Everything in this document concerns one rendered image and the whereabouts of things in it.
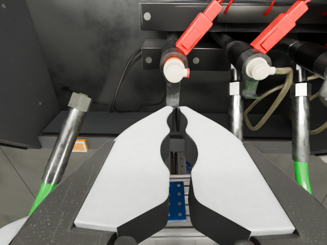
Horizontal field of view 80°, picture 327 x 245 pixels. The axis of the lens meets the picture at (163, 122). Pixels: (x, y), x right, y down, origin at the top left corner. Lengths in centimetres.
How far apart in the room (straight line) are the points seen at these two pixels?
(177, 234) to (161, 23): 66
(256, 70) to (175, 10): 17
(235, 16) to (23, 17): 42
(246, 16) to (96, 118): 41
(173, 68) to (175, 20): 16
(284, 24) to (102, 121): 44
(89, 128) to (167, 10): 33
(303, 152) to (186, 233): 57
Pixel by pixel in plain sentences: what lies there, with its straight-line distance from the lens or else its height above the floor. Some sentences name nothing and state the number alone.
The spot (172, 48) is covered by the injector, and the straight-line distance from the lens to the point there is 21.
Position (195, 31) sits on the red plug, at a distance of 21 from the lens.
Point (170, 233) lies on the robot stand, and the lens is 79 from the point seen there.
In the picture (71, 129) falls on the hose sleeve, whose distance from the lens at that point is 22.
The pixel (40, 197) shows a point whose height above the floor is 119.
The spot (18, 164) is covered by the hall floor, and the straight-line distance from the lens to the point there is 235.
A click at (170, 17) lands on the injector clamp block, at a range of 33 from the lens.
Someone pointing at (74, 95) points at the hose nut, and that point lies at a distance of 22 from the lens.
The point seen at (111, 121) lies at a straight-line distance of 53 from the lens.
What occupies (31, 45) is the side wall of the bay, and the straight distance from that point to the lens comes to 55.
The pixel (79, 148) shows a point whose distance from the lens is 50.
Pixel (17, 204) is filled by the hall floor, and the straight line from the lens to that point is 291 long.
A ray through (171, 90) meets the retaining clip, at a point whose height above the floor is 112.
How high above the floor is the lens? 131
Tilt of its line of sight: 57 degrees down
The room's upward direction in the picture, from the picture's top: 177 degrees counter-clockwise
